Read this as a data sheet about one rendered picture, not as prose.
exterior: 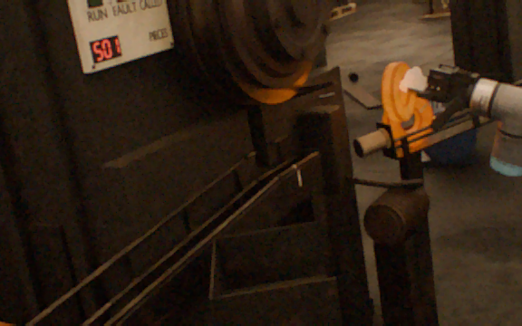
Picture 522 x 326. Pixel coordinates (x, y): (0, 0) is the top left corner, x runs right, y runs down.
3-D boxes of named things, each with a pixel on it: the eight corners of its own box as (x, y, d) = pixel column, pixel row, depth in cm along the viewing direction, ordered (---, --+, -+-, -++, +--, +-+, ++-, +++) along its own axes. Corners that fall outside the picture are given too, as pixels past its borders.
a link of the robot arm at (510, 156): (538, 169, 187) (548, 126, 181) (513, 184, 180) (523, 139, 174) (506, 155, 193) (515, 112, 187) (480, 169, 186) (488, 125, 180)
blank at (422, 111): (402, 158, 215) (409, 159, 212) (371, 121, 209) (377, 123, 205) (437, 118, 217) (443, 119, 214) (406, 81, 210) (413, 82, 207)
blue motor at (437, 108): (420, 176, 381) (413, 111, 371) (422, 145, 434) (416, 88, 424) (482, 171, 373) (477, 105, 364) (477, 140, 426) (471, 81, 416)
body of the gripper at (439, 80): (437, 62, 189) (483, 72, 183) (431, 94, 192) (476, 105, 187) (426, 68, 183) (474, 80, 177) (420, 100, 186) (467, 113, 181)
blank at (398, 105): (375, 74, 185) (388, 73, 183) (398, 54, 197) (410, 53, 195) (387, 131, 191) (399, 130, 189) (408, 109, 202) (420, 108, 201)
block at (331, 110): (307, 195, 207) (295, 112, 201) (321, 186, 214) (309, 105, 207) (342, 196, 202) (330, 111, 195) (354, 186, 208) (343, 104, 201)
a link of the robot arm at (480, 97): (494, 112, 186) (483, 122, 178) (475, 108, 188) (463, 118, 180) (502, 79, 182) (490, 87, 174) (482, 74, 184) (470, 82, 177)
